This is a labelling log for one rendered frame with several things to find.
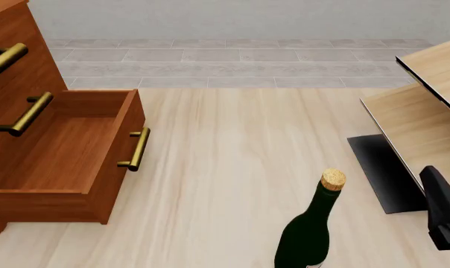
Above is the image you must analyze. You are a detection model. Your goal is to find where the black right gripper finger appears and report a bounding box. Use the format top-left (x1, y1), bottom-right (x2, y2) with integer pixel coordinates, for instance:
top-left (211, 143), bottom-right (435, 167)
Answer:
top-left (418, 165), bottom-right (450, 233)

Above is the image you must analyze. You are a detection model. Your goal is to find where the pale wooden rack, black base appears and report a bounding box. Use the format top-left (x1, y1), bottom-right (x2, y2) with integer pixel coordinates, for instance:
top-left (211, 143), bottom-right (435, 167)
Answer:
top-left (346, 36), bottom-right (450, 214)

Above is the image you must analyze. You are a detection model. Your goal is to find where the dark green corked wine bottle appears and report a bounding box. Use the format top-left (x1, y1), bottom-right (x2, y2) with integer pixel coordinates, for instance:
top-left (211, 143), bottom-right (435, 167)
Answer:
top-left (273, 167), bottom-right (348, 268)

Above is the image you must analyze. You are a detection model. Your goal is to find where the open wooden drawer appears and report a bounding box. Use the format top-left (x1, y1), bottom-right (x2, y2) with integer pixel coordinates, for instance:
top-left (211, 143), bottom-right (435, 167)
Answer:
top-left (0, 88), bottom-right (147, 226)

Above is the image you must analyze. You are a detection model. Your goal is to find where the closed wooden drawer with long handle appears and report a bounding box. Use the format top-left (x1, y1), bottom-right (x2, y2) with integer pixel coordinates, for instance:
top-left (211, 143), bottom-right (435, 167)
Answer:
top-left (0, 2), bottom-right (53, 87)

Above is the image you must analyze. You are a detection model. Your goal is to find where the long brass drawer handle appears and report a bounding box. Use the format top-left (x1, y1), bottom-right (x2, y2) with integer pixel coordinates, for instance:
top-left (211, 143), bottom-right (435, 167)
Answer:
top-left (0, 42), bottom-right (29, 84)

